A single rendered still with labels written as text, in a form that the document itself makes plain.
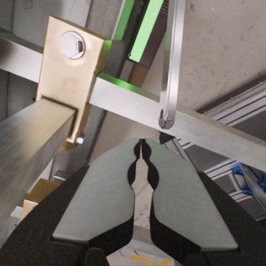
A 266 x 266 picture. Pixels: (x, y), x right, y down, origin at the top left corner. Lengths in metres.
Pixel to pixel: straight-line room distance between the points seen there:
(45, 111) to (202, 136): 0.17
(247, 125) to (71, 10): 0.90
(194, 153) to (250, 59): 0.58
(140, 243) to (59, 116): 0.28
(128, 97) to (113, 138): 1.01
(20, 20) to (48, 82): 0.29
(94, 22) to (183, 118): 0.22
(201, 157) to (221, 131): 0.84
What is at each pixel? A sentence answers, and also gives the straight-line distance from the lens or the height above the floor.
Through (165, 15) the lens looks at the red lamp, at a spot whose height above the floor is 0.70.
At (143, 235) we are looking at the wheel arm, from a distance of 0.38.
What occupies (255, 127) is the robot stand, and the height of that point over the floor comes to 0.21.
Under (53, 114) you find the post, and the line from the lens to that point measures 0.17.
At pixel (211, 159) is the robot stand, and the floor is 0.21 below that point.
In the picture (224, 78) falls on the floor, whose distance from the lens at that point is 1.15.
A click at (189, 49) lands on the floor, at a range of 1.06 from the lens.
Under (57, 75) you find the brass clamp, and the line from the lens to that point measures 0.19.
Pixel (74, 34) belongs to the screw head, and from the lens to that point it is 0.18.
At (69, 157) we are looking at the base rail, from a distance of 0.44.
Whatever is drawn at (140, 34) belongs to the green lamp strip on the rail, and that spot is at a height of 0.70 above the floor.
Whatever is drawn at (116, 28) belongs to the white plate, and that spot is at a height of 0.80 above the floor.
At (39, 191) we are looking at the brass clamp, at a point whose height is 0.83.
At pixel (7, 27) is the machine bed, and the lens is 0.48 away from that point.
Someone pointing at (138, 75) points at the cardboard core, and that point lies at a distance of 0.96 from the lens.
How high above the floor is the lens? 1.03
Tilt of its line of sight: 62 degrees down
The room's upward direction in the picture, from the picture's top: 175 degrees counter-clockwise
